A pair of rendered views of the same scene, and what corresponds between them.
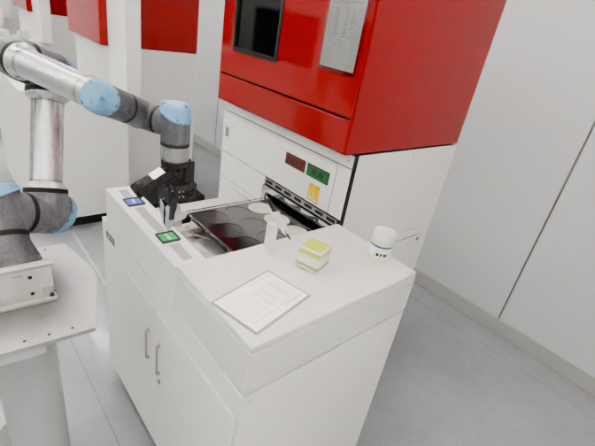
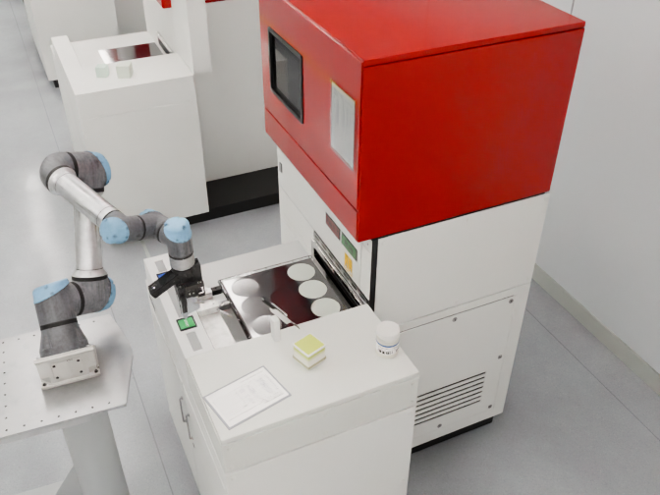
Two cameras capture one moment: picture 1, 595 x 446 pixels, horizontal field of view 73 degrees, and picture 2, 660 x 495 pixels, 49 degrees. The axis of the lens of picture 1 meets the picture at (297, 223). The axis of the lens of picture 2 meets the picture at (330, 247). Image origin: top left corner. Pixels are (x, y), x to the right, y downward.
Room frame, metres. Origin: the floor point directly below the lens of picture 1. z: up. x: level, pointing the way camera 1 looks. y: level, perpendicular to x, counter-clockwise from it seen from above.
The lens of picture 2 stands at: (-0.46, -0.67, 2.56)
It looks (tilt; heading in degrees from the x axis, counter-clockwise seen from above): 37 degrees down; 20
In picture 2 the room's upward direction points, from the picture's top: straight up
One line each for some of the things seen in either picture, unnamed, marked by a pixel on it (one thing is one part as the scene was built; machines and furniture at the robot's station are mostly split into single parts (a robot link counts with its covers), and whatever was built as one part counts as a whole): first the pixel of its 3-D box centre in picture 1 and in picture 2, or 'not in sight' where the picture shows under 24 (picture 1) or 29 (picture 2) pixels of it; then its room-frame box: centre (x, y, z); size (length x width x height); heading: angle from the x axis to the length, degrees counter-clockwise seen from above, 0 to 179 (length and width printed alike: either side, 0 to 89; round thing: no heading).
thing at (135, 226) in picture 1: (150, 238); (178, 316); (1.10, 0.46, 0.89); 0.55 x 0.09 x 0.14; 45
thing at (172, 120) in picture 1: (174, 123); (178, 237); (1.02, 0.36, 1.30); 0.09 x 0.08 x 0.11; 70
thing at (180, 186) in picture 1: (176, 180); (187, 279); (1.03, 0.35, 1.14); 0.09 x 0.08 x 0.12; 135
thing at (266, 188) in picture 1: (294, 214); (337, 280); (1.47, 0.02, 0.89); 0.44 x 0.02 x 0.10; 45
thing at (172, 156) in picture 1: (173, 152); (181, 258); (1.02, 0.36, 1.22); 0.08 x 0.08 x 0.05
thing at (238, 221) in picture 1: (254, 225); (285, 298); (1.31, 0.16, 0.90); 0.34 x 0.34 x 0.01; 45
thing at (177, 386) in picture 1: (229, 348); (270, 416); (1.18, 0.17, 0.41); 0.97 x 0.64 x 0.82; 45
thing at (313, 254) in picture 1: (313, 255); (309, 352); (1.00, -0.06, 1.00); 0.07 x 0.07 x 0.07; 63
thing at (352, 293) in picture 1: (302, 289); (302, 381); (0.97, -0.05, 0.89); 0.62 x 0.35 x 0.14; 135
